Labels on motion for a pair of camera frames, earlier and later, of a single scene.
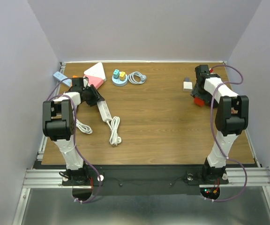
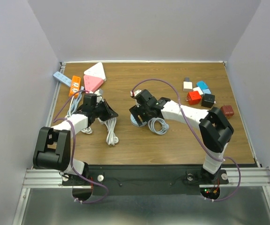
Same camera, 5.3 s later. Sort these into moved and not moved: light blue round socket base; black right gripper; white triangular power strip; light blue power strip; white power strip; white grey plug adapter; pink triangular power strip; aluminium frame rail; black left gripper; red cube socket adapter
Moved: red cube socket adapter; white power strip; black left gripper; light blue round socket base; black right gripper
Not moved: white triangular power strip; light blue power strip; white grey plug adapter; aluminium frame rail; pink triangular power strip
